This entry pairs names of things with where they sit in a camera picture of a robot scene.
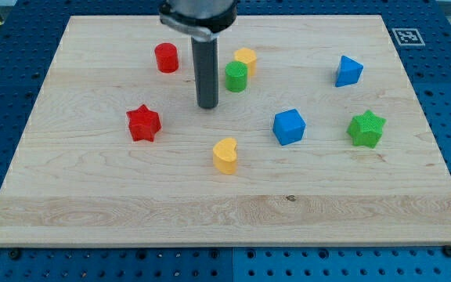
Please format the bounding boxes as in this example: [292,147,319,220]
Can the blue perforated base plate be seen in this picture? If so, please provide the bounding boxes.
[0,1,451,281]

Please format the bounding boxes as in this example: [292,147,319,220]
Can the blue triangle block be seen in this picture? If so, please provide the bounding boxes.
[335,56,364,87]

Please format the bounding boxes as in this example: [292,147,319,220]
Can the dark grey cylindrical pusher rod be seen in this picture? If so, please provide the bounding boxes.
[191,38,218,109]

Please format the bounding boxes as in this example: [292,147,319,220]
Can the white fiducial marker tag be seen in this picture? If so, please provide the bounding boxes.
[391,27,425,46]

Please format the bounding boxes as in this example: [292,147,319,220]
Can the red star block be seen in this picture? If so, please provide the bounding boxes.
[126,104,161,142]

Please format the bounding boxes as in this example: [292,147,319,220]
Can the yellow heart block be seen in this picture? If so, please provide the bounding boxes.
[212,137,237,175]

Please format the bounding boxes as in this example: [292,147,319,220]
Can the green star block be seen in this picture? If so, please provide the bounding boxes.
[347,110,387,149]

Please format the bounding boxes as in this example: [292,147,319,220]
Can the light wooden board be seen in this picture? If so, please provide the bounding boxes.
[0,15,451,248]

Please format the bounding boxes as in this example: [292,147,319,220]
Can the green cylinder block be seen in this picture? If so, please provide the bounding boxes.
[225,61,248,92]

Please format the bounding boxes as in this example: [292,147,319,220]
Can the yellow hexagon block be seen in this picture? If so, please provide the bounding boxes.
[233,48,258,77]

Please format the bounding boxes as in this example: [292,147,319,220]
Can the red cylinder block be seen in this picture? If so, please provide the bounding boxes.
[154,42,179,73]

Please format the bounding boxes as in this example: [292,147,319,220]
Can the blue cube block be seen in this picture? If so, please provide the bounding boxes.
[272,109,306,146]

